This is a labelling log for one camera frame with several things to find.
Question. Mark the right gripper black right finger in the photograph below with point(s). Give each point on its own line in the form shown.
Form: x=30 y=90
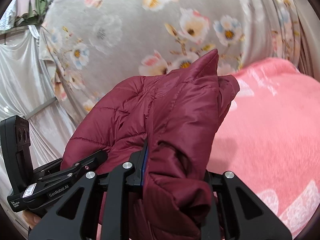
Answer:
x=238 y=213

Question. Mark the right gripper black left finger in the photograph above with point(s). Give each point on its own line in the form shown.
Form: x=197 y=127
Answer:
x=76 y=214

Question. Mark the maroon quilted puffer jacket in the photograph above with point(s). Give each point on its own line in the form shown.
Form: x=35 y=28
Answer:
x=176 y=115

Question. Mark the hanging clothes on rack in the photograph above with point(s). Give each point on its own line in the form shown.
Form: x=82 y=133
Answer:
x=22 y=12

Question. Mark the left hand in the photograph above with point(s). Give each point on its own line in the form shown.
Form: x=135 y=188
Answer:
x=30 y=218

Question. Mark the pink fleece blanket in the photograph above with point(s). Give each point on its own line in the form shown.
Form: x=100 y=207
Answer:
x=270 y=138

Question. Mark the white satin curtain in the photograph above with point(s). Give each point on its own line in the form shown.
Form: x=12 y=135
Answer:
x=26 y=91

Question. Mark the grey floral bed sheet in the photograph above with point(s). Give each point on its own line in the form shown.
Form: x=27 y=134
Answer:
x=92 y=45

